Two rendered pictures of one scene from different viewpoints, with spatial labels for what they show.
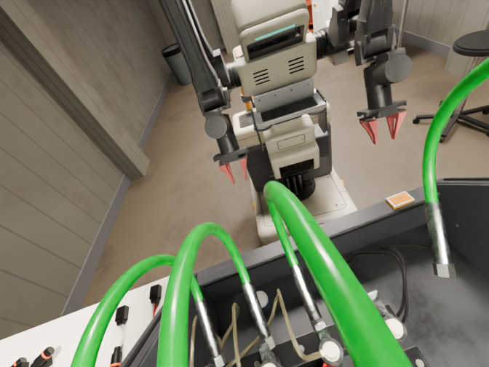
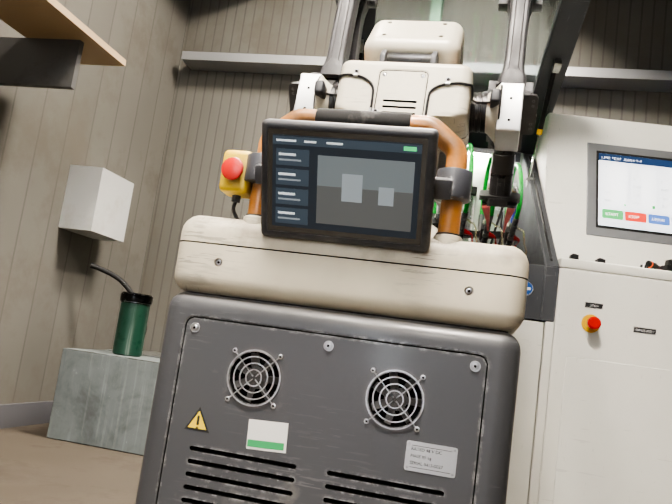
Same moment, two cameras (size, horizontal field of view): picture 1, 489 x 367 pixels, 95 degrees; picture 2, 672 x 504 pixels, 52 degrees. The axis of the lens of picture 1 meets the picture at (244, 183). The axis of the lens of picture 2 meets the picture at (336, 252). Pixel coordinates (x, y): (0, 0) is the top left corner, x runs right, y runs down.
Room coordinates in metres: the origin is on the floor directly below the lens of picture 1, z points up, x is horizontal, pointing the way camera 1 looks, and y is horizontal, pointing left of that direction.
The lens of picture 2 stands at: (2.29, -0.33, 0.63)
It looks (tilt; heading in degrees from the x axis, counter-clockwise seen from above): 8 degrees up; 182
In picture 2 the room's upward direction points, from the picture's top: 8 degrees clockwise
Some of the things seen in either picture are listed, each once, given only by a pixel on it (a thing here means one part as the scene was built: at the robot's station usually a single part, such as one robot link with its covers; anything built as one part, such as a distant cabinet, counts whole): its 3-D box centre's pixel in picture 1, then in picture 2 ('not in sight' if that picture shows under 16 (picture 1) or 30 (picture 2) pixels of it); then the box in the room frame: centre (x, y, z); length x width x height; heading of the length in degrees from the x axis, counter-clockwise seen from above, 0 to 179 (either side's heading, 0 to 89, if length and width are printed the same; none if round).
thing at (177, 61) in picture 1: (181, 64); not in sight; (5.20, 0.23, 0.33); 0.54 x 0.52 x 0.66; 169
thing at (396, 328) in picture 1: (391, 329); not in sight; (0.04, -0.10, 1.10); 0.02 x 0.02 x 0.03
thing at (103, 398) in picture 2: not in sight; (147, 353); (-1.62, -1.46, 0.46); 0.97 x 0.76 x 0.92; 169
